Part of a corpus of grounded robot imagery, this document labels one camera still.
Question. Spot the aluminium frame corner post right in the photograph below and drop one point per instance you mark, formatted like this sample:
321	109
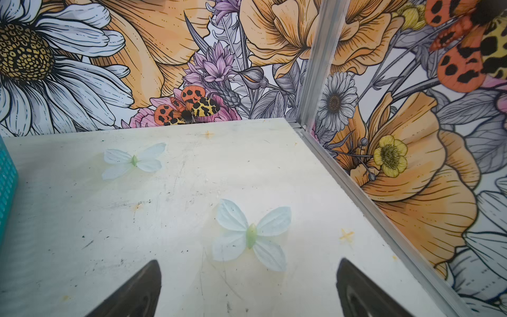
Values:
331	20

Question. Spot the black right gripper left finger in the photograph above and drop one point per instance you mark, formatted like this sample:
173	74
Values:
138	296

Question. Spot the teal plastic mesh basket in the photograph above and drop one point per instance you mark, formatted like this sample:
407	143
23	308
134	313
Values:
8	185

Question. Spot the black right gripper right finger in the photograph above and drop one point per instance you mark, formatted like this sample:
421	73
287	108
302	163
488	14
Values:
360	296

